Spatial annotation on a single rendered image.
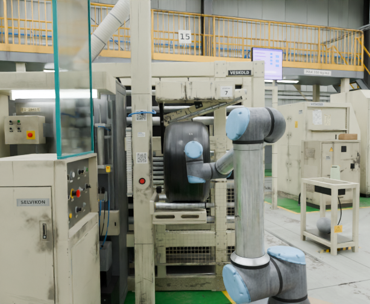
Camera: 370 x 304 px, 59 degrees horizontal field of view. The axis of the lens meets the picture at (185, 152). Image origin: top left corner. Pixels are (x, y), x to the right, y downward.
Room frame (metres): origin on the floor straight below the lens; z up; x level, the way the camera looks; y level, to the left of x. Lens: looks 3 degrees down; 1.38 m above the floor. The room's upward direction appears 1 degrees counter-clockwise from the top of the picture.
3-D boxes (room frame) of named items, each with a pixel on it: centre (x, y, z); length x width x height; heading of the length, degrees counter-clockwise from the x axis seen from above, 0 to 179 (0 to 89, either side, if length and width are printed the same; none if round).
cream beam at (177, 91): (2.63, -0.08, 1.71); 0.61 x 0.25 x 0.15; 90
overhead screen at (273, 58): (5.86, -1.46, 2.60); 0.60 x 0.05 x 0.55; 107
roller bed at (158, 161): (2.71, 0.26, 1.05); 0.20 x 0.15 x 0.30; 90
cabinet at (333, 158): (6.21, -2.76, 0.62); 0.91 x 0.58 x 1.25; 107
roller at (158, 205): (2.19, 0.04, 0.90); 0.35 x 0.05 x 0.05; 90
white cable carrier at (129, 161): (2.28, 0.38, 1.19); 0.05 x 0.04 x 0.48; 0
